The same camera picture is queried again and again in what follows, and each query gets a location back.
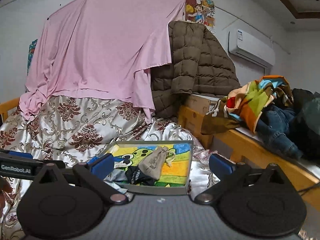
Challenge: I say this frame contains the cartoon wall poster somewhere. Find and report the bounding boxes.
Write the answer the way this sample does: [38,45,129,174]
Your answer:
[185,0,215,30]

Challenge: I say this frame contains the pink hanging sheet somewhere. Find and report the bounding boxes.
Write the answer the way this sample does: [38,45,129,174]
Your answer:
[20,0,185,121]

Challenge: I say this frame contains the black sock in box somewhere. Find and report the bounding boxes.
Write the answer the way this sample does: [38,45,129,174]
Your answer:
[125,166,156,186]

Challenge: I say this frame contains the wooden bed frame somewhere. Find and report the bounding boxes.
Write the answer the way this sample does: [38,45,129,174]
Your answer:
[0,97,320,205]

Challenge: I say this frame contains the brown quilted jacket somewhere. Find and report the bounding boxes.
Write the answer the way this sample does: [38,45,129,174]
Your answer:
[151,21,240,119]

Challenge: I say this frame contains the white wall air conditioner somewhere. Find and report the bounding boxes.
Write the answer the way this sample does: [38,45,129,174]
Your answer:
[228,29,276,68]

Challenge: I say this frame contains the colourful patchwork cloth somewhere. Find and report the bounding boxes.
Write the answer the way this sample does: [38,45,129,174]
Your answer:
[201,75,293,135]

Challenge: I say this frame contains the floral satin bedspread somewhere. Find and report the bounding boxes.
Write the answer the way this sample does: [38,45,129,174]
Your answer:
[1,96,219,239]

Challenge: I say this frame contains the blue denim jeans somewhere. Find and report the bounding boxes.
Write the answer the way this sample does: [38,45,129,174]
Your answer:
[255,104,303,160]

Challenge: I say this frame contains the cardboard box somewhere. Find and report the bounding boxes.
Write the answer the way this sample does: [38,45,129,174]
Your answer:
[184,94,219,115]

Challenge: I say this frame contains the beige linen drawstring pouch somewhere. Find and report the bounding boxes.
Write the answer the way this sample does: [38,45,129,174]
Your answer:
[138,146,176,180]

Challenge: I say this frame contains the grey box with colourful lining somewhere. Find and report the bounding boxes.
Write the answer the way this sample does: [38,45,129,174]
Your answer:
[104,140,193,195]

